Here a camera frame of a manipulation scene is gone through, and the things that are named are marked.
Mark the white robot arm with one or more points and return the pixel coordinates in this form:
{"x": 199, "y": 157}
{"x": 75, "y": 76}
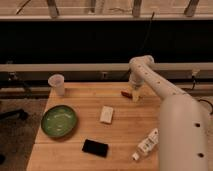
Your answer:
{"x": 183, "y": 121}

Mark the white plastic bottle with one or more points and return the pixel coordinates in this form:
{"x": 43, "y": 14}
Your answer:
{"x": 146, "y": 145}

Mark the green bowl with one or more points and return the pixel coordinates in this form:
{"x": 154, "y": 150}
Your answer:
{"x": 58, "y": 121}

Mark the red chili pepper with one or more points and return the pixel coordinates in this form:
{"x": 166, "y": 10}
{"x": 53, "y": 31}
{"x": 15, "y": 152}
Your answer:
{"x": 126, "y": 94}

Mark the white sponge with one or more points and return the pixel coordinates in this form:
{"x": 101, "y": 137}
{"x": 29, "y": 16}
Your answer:
{"x": 106, "y": 114}

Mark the black office chair base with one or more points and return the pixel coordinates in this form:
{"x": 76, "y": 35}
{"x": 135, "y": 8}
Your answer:
{"x": 20, "y": 114}

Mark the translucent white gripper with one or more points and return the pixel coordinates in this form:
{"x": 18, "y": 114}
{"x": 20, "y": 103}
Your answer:
{"x": 136, "y": 94}

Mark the black rectangular sponge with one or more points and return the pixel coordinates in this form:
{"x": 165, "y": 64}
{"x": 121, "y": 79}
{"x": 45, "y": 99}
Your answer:
{"x": 96, "y": 148}

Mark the translucent plastic cup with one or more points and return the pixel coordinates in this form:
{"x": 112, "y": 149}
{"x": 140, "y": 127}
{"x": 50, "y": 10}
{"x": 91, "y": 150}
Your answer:
{"x": 56, "y": 81}

